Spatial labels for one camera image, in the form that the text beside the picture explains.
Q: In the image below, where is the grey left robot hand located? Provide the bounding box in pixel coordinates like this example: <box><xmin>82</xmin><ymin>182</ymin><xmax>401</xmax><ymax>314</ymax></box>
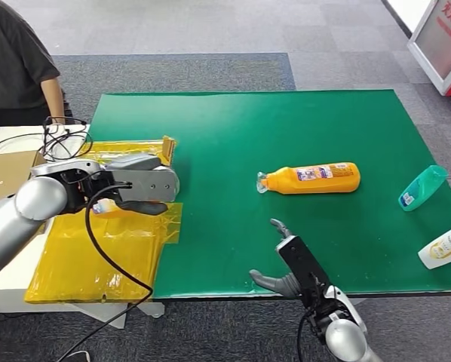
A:
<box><xmin>104</xmin><ymin>153</ymin><xmax>180</xmax><ymax>216</ymax></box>

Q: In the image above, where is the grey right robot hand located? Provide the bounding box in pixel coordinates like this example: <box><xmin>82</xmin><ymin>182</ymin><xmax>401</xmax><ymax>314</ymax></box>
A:
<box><xmin>249</xmin><ymin>218</ymin><xmax>331</xmax><ymax>301</ymax></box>

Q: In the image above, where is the orange bottle with clear cap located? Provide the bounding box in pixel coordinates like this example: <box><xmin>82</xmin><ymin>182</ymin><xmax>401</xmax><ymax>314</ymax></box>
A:
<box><xmin>256</xmin><ymin>161</ymin><xmax>361</xmax><ymax>195</ymax></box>

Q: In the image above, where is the teal plastic bottle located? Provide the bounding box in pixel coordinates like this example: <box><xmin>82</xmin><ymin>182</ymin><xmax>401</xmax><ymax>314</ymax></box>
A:
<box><xmin>398</xmin><ymin>164</ymin><xmax>449</xmax><ymax>213</ymax></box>

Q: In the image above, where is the white bottle with yellow label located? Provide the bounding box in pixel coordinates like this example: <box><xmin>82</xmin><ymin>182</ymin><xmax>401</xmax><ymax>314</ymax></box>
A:
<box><xmin>418</xmin><ymin>221</ymin><xmax>451</xmax><ymax>271</ymax></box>

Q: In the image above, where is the yellow plastic film sheet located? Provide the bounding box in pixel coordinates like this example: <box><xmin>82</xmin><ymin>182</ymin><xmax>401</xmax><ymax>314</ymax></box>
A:
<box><xmin>24</xmin><ymin>136</ymin><xmax>184</xmax><ymax>305</ymax></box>

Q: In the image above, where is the green table mat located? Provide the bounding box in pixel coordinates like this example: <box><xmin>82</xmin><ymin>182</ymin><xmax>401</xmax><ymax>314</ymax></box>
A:
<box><xmin>88</xmin><ymin>90</ymin><xmax>451</xmax><ymax>299</ymax></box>

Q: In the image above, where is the brown cardboard box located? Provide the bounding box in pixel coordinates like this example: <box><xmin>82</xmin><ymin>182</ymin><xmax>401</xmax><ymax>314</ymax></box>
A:
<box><xmin>0</xmin><ymin>149</ymin><xmax>48</xmax><ymax>236</ymax></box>

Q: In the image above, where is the white side table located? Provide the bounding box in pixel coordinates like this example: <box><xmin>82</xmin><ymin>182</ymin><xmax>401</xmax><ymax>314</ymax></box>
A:
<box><xmin>0</xmin><ymin>124</ymin><xmax>165</xmax><ymax>331</ymax></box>

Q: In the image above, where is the person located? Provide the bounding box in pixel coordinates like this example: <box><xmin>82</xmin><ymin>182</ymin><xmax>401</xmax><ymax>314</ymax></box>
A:
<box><xmin>0</xmin><ymin>0</ymin><xmax>66</xmax><ymax>127</ymax></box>

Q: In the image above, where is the white red display cabinet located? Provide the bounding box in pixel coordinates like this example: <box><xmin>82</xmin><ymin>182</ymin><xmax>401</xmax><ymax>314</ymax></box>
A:
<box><xmin>407</xmin><ymin>0</ymin><xmax>451</xmax><ymax>97</ymax></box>

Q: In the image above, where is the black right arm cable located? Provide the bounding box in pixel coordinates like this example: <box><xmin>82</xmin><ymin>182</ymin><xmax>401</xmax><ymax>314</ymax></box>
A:
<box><xmin>296</xmin><ymin>305</ymin><xmax>318</xmax><ymax>362</ymax></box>

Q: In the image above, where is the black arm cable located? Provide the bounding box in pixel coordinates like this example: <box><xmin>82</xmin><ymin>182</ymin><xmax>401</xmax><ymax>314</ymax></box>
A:
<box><xmin>57</xmin><ymin>182</ymin><xmax>154</xmax><ymax>362</ymax></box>
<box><xmin>296</xmin><ymin>305</ymin><xmax>318</xmax><ymax>362</ymax></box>

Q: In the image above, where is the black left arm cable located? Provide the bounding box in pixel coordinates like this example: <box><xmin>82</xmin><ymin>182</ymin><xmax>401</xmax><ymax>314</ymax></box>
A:
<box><xmin>57</xmin><ymin>182</ymin><xmax>154</xmax><ymax>362</ymax></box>

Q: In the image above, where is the tangled black cable bundle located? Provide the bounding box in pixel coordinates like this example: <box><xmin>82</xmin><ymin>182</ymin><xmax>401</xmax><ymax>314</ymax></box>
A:
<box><xmin>39</xmin><ymin>115</ymin><xmax>94</xmax><ymax>164</ymax></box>

